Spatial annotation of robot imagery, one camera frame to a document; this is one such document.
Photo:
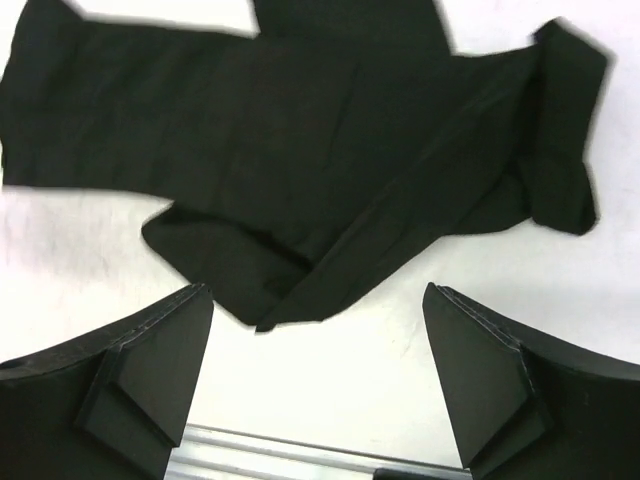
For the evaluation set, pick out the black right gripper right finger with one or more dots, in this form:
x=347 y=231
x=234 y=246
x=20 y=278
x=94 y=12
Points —
x=524 y=404

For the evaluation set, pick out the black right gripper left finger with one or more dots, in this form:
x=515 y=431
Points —
x=110 y=404

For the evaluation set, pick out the black long sleeve shirt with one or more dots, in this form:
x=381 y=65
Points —
x=307 y=164

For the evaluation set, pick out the aluminium front rail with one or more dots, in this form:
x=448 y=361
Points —
x=214 y=453

